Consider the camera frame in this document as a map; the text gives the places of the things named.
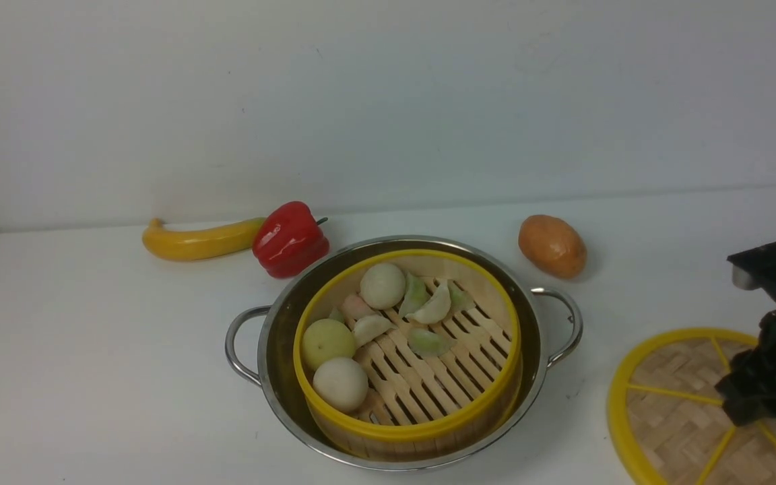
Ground woven bamboo lid yellow frame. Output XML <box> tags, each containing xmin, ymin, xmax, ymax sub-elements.
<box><xmin>607</xmin><ymin>327</ymin><xmax>776</xmax><ymax>484</ymax></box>

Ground bamboo steamer basket yellow rim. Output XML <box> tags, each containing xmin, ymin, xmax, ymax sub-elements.
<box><xmin>293</xmin><ymin>249</ymin><xmax>521</xmax><ymax>461</ymax></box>

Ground green dumpling top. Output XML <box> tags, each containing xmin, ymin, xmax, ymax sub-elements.
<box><xmin>447</xmin><ymin>280</ymin><xmax>476</xmax><ymax>315</ymax></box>

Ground green dumpling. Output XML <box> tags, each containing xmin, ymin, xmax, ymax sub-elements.
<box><xmin>406</xmin><ymin>328</ymin><xmax>456</xmax><ymax>358</ymax></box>
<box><xmin>397</xmin><ymin>271</ymin><xmax>430</xmax><ymax>319</ymax></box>
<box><xmin>447</xmin><ymin>280</ymin><xmax>476</xmax><ymax>315</ymax></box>

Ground brown potato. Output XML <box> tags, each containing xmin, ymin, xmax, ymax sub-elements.
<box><xmin>517</xmin><ymin>214</ymin><xmax>587</xmax><ymax>280</ymax></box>

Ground cream dumpling centre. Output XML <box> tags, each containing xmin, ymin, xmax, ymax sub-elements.
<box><xmin>406</xmin><ymin>280</ymin><xmax>453</xmax><ymax>325</ymax></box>

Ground cream dumpling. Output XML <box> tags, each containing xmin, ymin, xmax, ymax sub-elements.
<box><xmin>353</xmin><ymin>314</ymin><xmax>397</xmax><ymax>349</ymax></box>
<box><xmin>406</xmin><ymin>280</ymin><xmax>453</xmax><ymax>325</ymax></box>

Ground green dumpling lower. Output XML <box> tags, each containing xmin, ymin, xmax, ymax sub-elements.
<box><xmin>406</xmin><ymin>328</ymin><xmax>456</xmax><ymax>358</ymax></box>

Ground green dumpling left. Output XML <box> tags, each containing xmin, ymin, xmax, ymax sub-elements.
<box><xmin>397</xmin><ymin>271</ymin><xmax>430</xmax><ymax>319</ymax></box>

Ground white round bun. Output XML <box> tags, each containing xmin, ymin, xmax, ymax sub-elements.
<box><xmin>312</xmin><ymin>357</ymin><xmax>369</xmax><ymax>414</ymax></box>
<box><xmin>358</xmin><ymin>262</ymin><xmax>406</xmax><ymax>310</ymax></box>

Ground pink bun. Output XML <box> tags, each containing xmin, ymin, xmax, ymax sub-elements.
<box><xmin>341</xmin><ymin>294</ymin><xmax>377</xmax><ymax>321</ymax></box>

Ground white round bun front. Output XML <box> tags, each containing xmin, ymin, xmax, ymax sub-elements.
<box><xmin>312</xmin><ymin>357</ymin><xmax>369</xmax><ymax>414</ymax></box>

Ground yellow-green round bun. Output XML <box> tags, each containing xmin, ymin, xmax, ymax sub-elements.
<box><xmin>301</xmin><ymin>319</ymin><xmax>357</xmax><ymax>371</ymax></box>

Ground red bell pepper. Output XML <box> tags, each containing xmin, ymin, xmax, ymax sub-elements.
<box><xmin>252</xmin><ymin>201</ymin><xmax>330</xmax><ymax>280</ymax></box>

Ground yellow banana-shaped squash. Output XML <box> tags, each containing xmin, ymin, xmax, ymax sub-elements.
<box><xmin>141</xmin><ymin>218</ymin><xmax>267</xmax><ymax>262</ymax></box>

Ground stainless steel two-handled pot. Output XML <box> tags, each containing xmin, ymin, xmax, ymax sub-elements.
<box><xmin>225</xmin><ymin>234</ymin><xmax>584</xmax><ymax>472</ymax></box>

